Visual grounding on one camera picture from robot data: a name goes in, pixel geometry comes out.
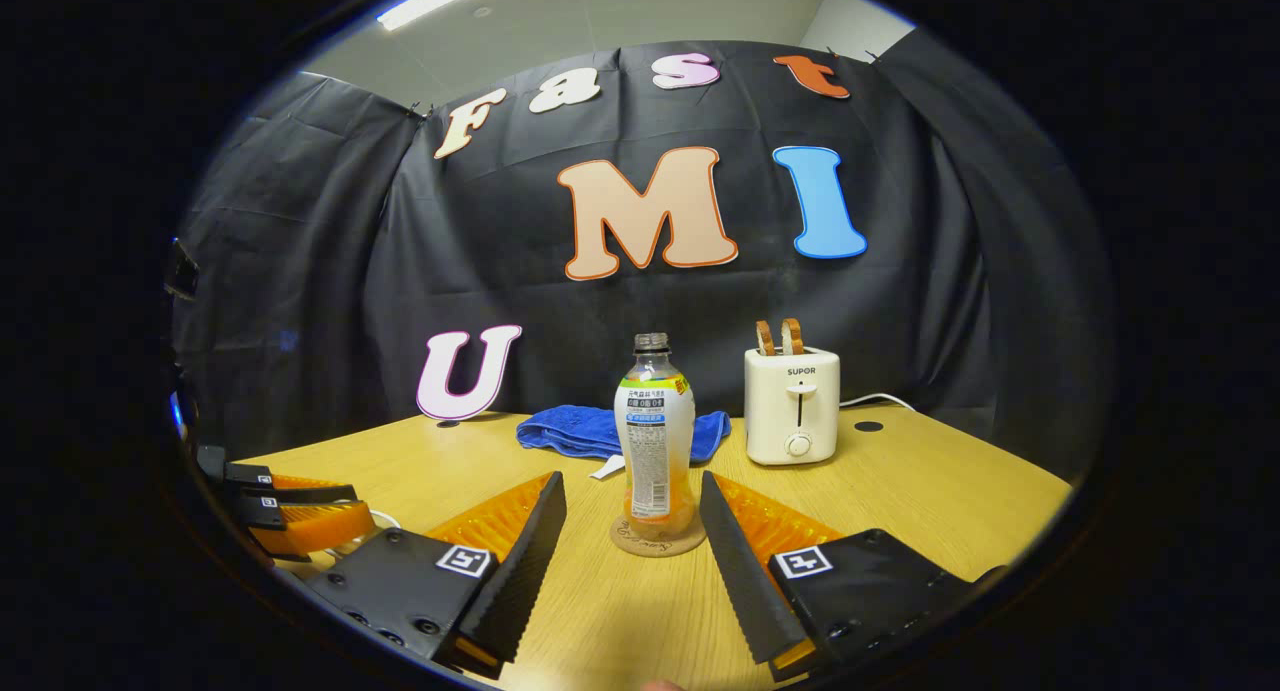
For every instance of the round brown coaster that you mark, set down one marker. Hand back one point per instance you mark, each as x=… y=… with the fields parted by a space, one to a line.
x=640 y=546

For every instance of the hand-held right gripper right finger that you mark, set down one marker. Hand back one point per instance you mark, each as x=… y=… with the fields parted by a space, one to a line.
x=740 y=571

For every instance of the toast bread slice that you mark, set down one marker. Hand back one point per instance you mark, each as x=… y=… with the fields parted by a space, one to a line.
x=792 y=335
x=765 y=337

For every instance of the black backdrop cloth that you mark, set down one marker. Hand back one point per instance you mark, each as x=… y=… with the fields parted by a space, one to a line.
x=500 y=271

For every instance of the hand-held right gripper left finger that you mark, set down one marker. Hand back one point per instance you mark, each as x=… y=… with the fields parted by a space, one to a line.
x=520 y=571

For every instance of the blue towel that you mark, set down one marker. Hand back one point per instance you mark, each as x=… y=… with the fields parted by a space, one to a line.
x=570 y=431

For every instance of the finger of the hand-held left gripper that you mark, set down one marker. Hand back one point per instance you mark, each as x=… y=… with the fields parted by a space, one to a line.
x=315 y=531
x=290 y=491

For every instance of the white toaster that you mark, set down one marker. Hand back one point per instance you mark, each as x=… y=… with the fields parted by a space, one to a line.
x=792 y=406

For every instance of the clear water bottle orange drink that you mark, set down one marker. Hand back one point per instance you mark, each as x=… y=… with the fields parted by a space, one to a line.
x=655 y=441

